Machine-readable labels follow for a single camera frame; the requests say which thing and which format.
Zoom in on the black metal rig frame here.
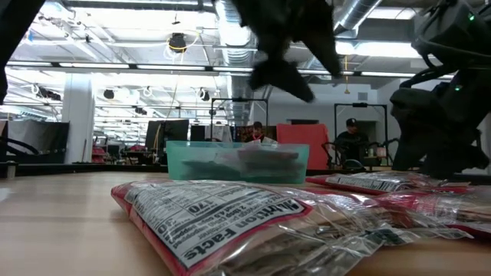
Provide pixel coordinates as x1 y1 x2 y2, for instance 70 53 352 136
333 102 389 156
209 97 270 142

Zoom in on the black curtain panel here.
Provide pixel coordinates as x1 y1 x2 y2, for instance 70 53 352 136
6 119 71 165

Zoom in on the silver ventilation duct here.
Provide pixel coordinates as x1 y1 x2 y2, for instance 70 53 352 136
331 0 384 38
213 0 257 127

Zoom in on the person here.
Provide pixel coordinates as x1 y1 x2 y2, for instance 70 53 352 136
248 120 268 144
333 117 371 164

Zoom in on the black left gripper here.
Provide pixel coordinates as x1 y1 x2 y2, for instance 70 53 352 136
229 0 343 104

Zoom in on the black hanging dome lamp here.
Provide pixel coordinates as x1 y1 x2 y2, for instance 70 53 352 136
167 31 189 54

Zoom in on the white pillar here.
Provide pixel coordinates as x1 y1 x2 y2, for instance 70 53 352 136
61 72 96 165

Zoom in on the teal plastic basket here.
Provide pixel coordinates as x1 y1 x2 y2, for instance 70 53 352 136
166 140 311 186

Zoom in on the red-orange cloth panel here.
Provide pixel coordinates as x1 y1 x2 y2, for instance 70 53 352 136
275 123 331 171

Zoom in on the black monitor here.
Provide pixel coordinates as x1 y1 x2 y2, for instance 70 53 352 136
144 119 190 155

